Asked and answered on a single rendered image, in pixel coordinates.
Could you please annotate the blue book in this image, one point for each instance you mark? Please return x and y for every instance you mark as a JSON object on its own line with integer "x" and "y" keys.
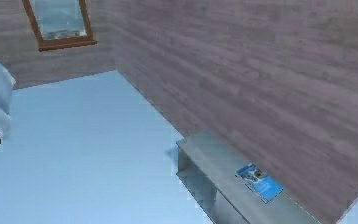
{"x": 260, "y": 182}

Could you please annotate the brown framed window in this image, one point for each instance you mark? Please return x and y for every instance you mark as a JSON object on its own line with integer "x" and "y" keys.
{"x": 58, "y": 20}

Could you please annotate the grey shelf unit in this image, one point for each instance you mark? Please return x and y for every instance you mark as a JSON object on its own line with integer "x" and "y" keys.
{"x": 217, "y": 166}

